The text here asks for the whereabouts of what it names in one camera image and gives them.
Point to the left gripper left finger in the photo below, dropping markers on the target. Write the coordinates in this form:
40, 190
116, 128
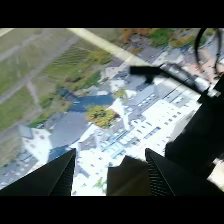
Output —
50, 176

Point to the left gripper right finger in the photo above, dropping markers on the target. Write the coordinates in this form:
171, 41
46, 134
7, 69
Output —
166, 176

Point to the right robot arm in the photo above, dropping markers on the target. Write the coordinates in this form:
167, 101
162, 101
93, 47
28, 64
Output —
203, 133

